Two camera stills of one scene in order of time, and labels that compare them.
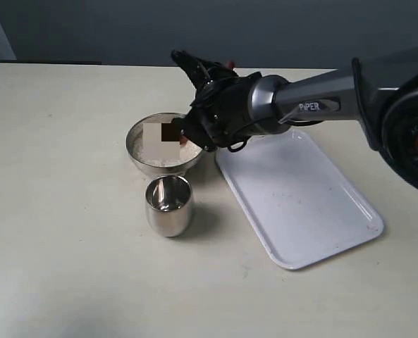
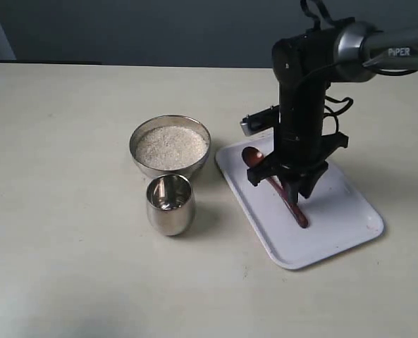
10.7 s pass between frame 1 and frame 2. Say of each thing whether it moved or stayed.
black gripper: moved
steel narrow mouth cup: stayed
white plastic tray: stayed
